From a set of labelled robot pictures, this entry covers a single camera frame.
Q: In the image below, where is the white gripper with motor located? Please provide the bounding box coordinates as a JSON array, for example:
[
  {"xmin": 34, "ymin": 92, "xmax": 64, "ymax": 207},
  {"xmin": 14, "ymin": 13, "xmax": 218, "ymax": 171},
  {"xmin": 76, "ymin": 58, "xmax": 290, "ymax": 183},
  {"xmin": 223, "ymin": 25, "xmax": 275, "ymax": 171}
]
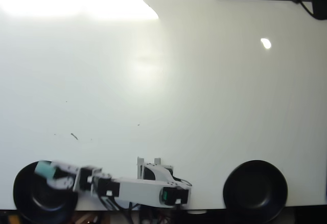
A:
[{"xmin": 46, "ymin": 161, "xmax": 103, "ymax": 193}]

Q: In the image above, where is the black bowl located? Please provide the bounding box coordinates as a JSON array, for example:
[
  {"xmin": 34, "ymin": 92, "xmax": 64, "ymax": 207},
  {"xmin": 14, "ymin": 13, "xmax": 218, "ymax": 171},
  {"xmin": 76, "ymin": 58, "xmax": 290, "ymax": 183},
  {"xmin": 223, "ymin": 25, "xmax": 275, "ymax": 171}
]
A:
[
  {"xmin": 222, "ymin": 160, "xmax": 289, "ymax": 223},
  {"xmin": 12, "ymin": 160, "xmax": 79, "ymax": 224}
]

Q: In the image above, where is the blue foam cube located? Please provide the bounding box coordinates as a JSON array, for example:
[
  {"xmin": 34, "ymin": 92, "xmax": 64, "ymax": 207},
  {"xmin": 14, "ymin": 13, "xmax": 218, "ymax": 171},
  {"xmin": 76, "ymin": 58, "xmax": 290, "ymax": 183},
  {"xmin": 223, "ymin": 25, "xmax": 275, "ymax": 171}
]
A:
[{"xmin": 34, "ymin": 161, "xmax": 59, "ymax": 180}]

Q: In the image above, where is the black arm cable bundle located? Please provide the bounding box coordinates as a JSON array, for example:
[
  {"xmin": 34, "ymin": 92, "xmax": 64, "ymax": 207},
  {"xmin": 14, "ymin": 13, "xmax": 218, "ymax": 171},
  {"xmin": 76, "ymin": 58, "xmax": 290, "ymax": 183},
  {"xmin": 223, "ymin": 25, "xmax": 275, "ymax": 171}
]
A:
[{"xmin": 98, "ymin": 194, "xmax": 141, "ymax": 211}]

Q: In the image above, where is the black looped servo cable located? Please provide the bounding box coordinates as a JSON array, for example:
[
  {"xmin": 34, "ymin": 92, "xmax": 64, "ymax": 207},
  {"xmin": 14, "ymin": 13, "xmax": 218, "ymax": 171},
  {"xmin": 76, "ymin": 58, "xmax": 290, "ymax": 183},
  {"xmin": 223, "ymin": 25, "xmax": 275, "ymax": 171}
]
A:
[{"xmin": 173, "ymin": 175, "xmax": 193, "ymax": 187}]

